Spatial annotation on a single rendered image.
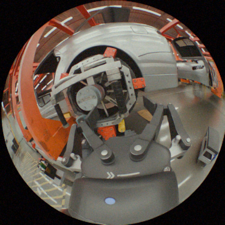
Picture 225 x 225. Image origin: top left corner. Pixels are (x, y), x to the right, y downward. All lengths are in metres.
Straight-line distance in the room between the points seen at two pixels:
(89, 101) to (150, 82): 0.55
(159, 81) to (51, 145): 1.10
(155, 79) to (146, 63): 0.18
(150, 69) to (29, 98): 1.03
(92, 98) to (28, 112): 0.51
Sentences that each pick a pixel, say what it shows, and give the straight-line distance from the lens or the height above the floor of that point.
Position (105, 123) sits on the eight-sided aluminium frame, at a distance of 0.60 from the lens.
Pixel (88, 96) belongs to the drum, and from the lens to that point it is 0.39.
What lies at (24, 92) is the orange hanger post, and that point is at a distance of 0.67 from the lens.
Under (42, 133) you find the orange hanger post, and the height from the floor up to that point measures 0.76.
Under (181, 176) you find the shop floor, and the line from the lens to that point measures 1.05.
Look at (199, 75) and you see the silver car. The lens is 2.44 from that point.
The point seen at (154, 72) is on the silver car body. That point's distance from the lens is 0.74.
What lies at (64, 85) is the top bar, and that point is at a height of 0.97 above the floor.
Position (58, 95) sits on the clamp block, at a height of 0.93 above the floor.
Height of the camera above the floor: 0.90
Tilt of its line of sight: 23 degrees down
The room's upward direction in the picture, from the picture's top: 16 degrees counter-clockwise
